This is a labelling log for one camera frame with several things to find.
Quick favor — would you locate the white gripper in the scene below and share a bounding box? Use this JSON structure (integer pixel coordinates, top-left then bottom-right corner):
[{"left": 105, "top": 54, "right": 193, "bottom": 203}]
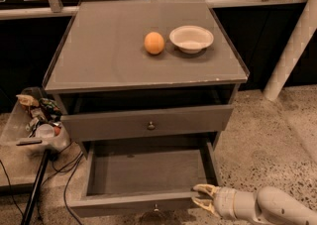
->
[{"left": 191, "top": 184, "right": 236, "bottom": 219}]

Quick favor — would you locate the grey drawer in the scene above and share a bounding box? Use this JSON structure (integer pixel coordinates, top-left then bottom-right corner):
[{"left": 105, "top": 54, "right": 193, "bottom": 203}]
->
[
  {"left": 69, "top": 135, "right": 218, "bottom": 217},
  {"left": 61, "top": 105, "right": 233, "bottom": 142}
]

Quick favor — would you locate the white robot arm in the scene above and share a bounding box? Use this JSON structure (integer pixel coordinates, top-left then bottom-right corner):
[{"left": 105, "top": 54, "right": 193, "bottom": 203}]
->
[{"left": 192, "top": 184, "right": 317, "bottom": 225}]

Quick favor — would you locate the grey top drawer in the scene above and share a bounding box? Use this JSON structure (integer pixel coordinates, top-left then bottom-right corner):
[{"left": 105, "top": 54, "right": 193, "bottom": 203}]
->
[{"left": 61, "top": 105, "right": 233, "bottom": 142}]

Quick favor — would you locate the grey drawer cabinet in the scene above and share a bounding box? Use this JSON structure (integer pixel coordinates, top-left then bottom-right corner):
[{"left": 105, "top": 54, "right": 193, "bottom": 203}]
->
[{"left": 42, "top": 0, "right": 250, "bottom": 158}]

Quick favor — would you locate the round floor drain cover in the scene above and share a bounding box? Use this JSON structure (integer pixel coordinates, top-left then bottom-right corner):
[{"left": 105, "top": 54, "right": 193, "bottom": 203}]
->
[{"left": 140, "top": 212, "right": 165, "bottom": 225}]

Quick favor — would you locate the white bowl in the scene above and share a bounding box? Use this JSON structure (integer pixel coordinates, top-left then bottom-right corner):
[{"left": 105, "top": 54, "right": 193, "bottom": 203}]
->
[{"left": 169, "top": 26, "right": 214, "bottom": 55}]

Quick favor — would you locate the orange fruit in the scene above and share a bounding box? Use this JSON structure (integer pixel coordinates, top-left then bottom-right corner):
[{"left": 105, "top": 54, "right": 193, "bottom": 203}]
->
[{"left": 144, "top": 32, "right": 164, "bottom": 55}]

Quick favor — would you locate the black stand pole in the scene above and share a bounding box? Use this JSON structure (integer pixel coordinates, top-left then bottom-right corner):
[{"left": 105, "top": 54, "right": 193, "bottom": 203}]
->
[{"left": 20, "top": 150, "right": 51, "bottom": 225}]

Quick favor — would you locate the white cup in bin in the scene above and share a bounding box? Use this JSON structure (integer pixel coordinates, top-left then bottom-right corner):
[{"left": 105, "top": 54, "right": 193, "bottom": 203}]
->
[{"left": 35, "top": 124, "right": 54, "bottom": 138}]

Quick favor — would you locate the crumpled snack bag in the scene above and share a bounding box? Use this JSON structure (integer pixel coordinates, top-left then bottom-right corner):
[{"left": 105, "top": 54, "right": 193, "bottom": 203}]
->
[{"left": 39, "top": 98, "right": 61, "bottom": 116}]

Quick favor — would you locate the black floor cable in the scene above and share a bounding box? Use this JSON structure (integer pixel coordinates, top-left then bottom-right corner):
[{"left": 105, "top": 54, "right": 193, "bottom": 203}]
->
[{"left": 0, "top": 141, "right": 83, "bottom": 225}]

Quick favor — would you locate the white diagonal post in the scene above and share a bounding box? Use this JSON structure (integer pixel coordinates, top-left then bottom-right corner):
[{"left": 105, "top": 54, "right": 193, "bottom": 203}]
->
[{"left": 264, "top": 0, "right": 317, "bottom": 101}]

